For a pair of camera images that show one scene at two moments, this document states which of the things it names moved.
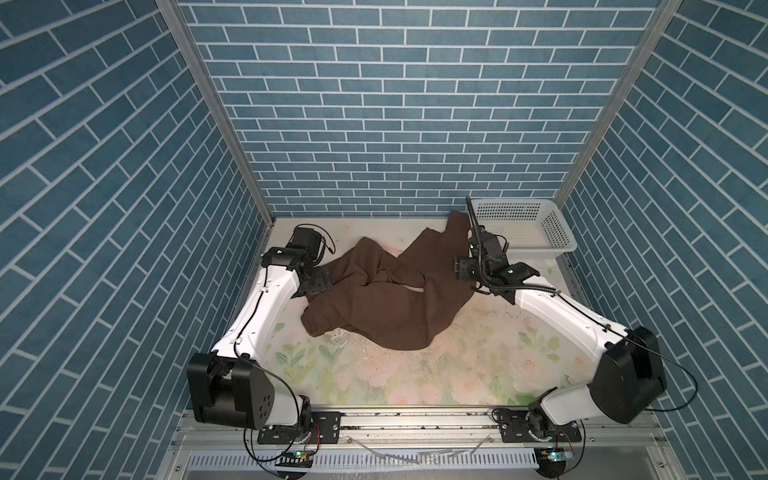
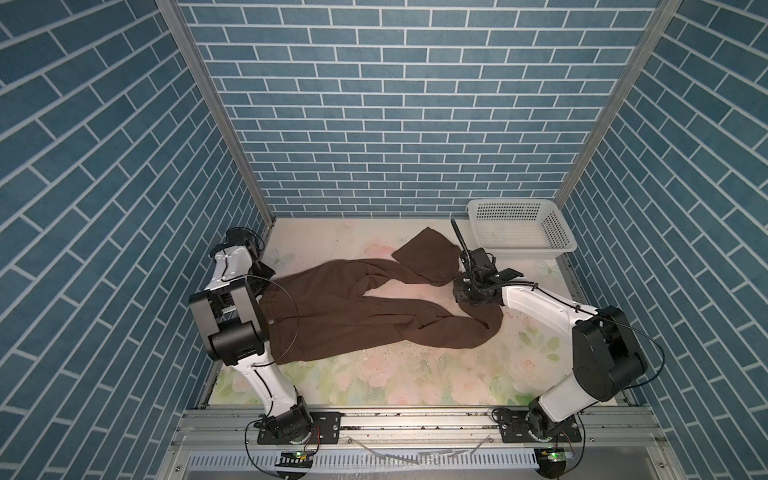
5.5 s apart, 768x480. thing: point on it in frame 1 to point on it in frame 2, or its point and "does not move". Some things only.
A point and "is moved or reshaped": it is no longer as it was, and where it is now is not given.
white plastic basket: (529, 228) does not move
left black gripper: (322, 281) to (265, 272)
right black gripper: (460, 267) to (457, 291)
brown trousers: (402, 301) is moved or reshaped
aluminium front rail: (460, 429) does not move
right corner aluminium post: (665, 12) does not move
